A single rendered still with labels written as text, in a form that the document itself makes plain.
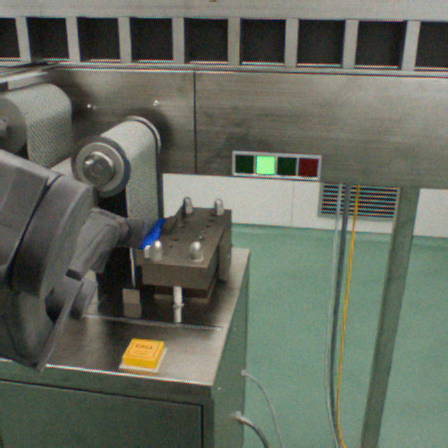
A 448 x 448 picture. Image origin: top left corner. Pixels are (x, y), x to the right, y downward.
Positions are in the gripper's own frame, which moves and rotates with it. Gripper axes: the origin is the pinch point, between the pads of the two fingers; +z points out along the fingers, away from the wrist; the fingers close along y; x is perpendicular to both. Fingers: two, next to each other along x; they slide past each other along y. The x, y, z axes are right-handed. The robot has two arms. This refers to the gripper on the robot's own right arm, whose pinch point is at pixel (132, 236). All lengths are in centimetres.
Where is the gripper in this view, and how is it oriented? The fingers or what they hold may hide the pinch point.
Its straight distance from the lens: 131.2
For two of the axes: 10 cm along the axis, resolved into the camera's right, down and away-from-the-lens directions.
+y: 9.9, 0.7, -1.5
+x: 0.9, -9.9, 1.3
